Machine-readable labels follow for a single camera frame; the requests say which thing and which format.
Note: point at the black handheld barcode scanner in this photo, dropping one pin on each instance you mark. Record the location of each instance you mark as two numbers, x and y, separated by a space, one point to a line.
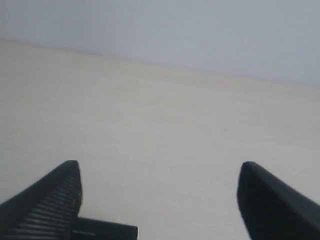
91 229

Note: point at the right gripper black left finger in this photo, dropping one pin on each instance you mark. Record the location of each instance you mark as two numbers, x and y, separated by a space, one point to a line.
46 210

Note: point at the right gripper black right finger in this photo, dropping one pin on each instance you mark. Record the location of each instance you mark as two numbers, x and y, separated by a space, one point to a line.
272 210

